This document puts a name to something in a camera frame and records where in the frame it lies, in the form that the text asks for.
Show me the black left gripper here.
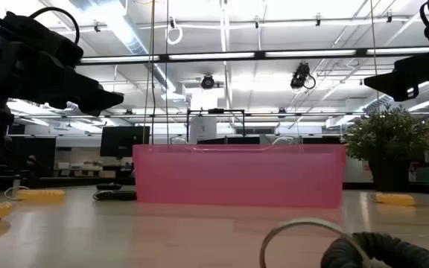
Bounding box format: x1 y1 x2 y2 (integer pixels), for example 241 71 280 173
0 40 125 117

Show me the black computer monitor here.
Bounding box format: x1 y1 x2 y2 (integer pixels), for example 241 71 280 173
99 125 151 158

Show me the green artificial plant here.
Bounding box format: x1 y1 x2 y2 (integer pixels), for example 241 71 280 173
343 103 429 163

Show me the black cabinet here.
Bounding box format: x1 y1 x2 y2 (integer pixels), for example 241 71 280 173
7 136 57 178

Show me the black plant pot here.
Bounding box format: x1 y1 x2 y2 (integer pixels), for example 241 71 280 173
367 158 411 193

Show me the black beam with light strips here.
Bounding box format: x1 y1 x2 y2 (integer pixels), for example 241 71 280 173
75 46 429 67

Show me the pink translucent plastic bin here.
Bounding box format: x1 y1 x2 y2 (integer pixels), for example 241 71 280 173
131 144 347 209

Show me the thin hanging cable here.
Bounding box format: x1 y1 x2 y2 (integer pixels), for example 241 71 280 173
369 0 381 109
142 0 158 146
164 0 171 146

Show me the black left wrist camera cable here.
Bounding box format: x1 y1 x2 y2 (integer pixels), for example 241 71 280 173
29 6 81 45

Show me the black aluminium table frame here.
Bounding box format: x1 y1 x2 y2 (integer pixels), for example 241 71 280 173
0 174 429 195

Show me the black overhead camera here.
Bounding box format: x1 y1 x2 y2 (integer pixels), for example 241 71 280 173
290 62 317 91

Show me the white cable loop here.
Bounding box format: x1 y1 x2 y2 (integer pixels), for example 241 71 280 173
165 16 184 45

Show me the round black ceiling camera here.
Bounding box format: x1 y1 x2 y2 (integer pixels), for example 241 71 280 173
200 74 215 90

